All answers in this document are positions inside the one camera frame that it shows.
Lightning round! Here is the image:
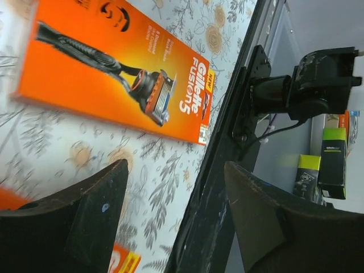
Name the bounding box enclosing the floral tablecloth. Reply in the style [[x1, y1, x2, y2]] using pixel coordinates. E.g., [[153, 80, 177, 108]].
[[1, 1, 257, 272]]

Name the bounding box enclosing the small orange Gillette Fusion box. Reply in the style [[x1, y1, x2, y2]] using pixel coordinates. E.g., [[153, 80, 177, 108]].
[[1, 187, 141, 272]]

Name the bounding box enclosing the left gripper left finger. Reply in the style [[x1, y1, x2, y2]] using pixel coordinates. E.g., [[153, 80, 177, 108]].
[[1, 159, 129, 272]]

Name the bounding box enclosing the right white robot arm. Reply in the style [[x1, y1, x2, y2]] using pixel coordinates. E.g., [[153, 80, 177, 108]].
[[230, 45, 363, 142]]

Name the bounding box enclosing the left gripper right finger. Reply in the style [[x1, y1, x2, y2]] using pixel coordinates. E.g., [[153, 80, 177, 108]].
[[224, 162, 363, 272]]

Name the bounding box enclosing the large orange Gillette Fusion5 box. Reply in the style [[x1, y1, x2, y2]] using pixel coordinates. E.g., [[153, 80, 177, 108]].
[[11, 1, 215, 145]]

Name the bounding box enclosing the green black product box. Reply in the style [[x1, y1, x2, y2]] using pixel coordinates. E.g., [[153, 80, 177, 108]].
[[318, 127, 347, 200]]

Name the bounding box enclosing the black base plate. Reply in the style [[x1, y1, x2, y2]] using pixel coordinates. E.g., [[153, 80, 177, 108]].
[[166, 1, 284, 272]]

